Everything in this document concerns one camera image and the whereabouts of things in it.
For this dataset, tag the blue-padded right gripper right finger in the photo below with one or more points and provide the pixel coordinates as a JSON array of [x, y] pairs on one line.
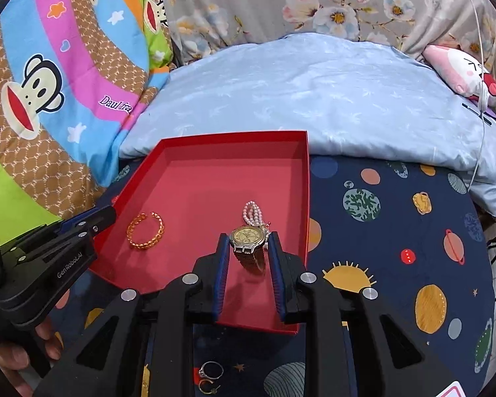
[[285, 269]]

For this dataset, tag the colourful monkey cartoon blanket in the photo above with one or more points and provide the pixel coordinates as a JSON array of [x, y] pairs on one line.
[[75, 75]]

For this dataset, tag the person's left hand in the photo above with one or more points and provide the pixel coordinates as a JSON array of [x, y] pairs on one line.
[[14, 358]]

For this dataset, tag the pink cat plush pillow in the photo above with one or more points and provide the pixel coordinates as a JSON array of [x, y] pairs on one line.
[[462, 73]]

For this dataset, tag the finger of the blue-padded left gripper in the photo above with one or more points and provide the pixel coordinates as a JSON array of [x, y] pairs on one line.
[[94, 220]]

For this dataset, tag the navy planet print bedsheet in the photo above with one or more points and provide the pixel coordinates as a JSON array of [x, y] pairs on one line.
[[432, 269]]

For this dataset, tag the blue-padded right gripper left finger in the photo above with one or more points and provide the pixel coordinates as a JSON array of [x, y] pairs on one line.
[[212, 270]]

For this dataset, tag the light blue pillow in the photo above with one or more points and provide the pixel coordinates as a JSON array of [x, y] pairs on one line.
[[352, 98]]

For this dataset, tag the gold wristwatch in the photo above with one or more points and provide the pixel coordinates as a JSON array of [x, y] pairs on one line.
[[248, 244]]

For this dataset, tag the grey floral duvet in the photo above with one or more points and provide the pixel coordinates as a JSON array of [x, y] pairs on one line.
[[202, 27]]

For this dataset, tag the red cardboard tray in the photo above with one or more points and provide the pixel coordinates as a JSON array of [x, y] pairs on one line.
[[191, 189]]

